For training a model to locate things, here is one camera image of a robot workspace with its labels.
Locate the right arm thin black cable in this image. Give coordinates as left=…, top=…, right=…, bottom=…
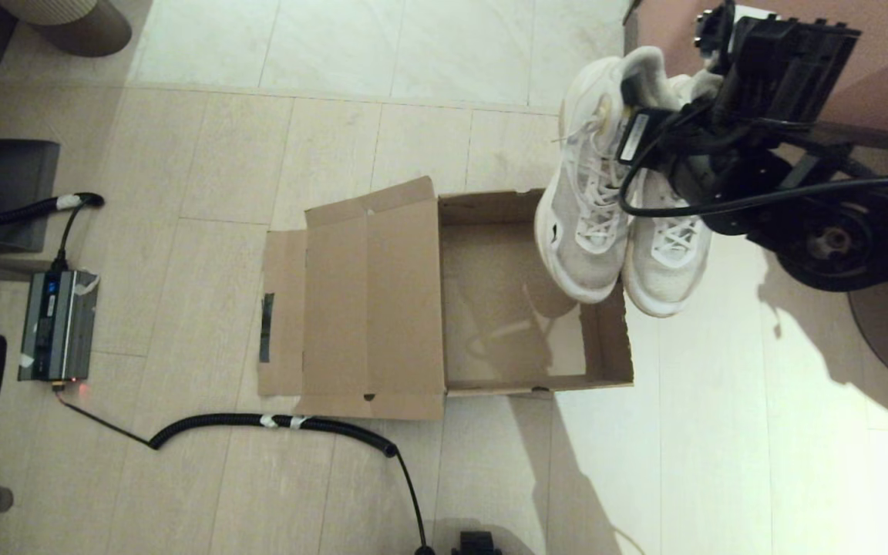
left=618, top=108, right=888, bottom=219

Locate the cardboard shoe box with lid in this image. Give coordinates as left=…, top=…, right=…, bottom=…
left=257, top=176, right=634, bottom=422

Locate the dark grey plastic bin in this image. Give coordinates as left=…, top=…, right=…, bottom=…
left=0, top=139, right=61, bottom=254

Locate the beige ribbed round pouf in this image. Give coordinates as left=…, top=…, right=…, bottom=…
left=0, top=0, right=133, bottom=58

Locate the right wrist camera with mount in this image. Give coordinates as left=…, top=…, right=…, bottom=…
left=693, top=2, right=780, bottom=55

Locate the black coiled floor cable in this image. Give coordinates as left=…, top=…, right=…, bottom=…
left=53, top=383, right=436, bottom=555

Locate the black corrugated hose with tape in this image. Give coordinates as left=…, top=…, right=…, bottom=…
left=0, top=193, right=106, bottom=271

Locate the grey power inverter box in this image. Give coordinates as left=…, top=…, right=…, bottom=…
left=17, top=268, right=100, bottom=382

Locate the white lace-up sneaker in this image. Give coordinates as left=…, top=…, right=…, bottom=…
left=534, top=46, right=680, bottom=304
left=621, top=73, right=722, bottom=318

